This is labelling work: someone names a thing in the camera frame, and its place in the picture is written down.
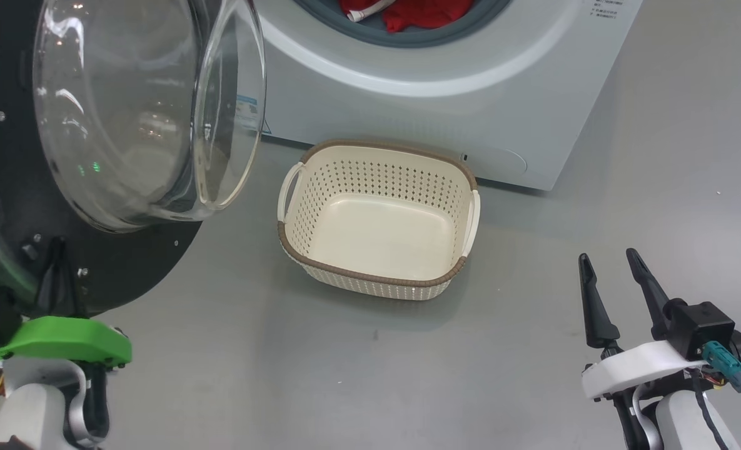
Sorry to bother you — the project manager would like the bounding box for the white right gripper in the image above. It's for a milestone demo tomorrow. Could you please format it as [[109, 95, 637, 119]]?
[[578, 248, 708, 401]]

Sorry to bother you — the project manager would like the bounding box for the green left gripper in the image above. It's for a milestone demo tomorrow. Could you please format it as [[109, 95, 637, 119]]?
[[0, 239, 133, 367]]

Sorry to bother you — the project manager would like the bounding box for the dark washing machine door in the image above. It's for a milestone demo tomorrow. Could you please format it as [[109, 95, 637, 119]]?
[[0, 0, 268, 317]]

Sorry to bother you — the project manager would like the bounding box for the plain red garment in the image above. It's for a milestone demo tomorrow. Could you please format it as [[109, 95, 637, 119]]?
[[383, 0, 476, 34]]

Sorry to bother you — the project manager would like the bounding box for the cream perforated laundry basket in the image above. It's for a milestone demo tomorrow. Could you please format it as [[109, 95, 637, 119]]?
[[276, 139, 481, 302]]

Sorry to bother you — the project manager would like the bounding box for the white front-load washing machine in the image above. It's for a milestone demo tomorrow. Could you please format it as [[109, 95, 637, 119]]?
[[245, 0, 645, 192]]

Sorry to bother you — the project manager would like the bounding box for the blue energy label sticker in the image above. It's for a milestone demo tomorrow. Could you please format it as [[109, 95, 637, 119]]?
[[236, 94, 272, 136]]

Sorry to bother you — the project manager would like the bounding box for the teal plug right camera cable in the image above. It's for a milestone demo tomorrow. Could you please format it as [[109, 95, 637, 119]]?
[[702, 341, 741, 411]]

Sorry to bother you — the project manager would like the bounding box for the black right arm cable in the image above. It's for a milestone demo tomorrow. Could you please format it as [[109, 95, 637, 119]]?
[[689, 370, 731, 450]]

